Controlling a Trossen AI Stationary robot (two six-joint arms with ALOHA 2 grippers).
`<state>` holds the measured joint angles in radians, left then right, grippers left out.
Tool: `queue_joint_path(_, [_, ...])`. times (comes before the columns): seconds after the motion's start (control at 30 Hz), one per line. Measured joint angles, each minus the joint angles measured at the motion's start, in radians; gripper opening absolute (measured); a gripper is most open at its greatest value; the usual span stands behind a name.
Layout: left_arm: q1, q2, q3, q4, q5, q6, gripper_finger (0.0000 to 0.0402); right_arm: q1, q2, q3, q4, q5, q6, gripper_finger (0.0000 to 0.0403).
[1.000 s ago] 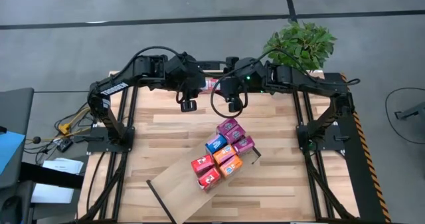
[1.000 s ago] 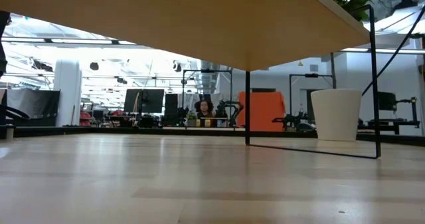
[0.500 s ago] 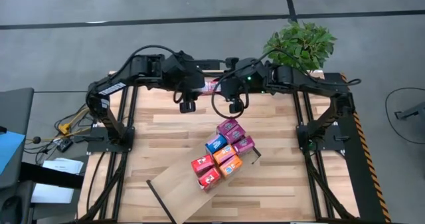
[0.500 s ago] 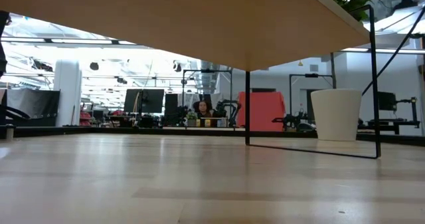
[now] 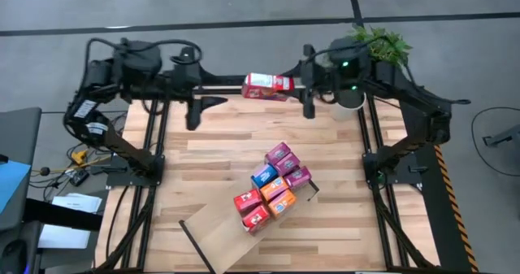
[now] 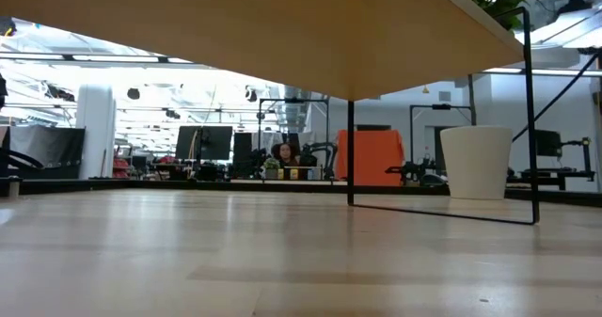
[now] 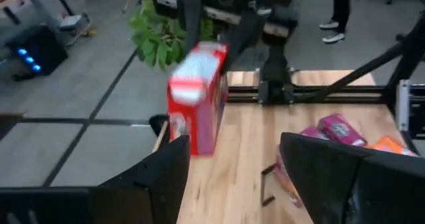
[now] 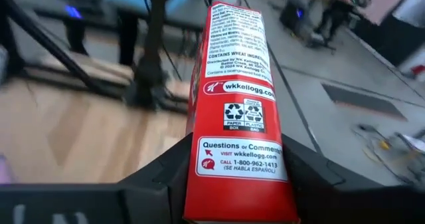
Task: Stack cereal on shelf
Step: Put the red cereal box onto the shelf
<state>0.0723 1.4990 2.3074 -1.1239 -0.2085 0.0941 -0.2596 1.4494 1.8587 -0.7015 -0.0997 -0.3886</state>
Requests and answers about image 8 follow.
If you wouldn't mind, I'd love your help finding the person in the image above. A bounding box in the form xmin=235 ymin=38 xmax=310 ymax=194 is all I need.
xmin=307 ymin=0 xmax=358 ymax=49

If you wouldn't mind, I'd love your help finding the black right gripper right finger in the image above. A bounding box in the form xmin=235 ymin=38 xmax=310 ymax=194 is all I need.
xmin=281 ymin=133 xmax=425 ymax=224

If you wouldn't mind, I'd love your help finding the black diagonal frame strut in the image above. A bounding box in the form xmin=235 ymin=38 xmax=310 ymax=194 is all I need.
xmin=0 ymin=0 xmax=110 ymax=95

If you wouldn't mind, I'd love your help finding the black grille floor mat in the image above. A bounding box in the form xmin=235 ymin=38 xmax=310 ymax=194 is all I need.
xmin=321 ymin=83 xmax=408 ymax=121

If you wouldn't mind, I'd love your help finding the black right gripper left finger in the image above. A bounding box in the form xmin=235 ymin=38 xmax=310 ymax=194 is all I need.
xmin=0 ymin=132 xmax=194 ymax=224

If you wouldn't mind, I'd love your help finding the red Froot Loops cereal box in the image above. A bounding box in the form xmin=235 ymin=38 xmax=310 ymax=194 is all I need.
xmin=183 ymin=1 xmax=301 ymax=224

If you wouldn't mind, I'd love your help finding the flat white box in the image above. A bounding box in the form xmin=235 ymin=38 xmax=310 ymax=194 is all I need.
xmin=400 ymin=133 xmax=425 ymax=154

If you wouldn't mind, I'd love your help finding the yellow cable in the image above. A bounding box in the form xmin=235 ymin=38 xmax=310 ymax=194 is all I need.
xmin=361 ymin=139 xmax=394 ymax=164

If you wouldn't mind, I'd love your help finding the black aluminium table frame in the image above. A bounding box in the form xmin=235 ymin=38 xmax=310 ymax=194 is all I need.
xmin=23 ymin=60 xmax=192 ymax=115

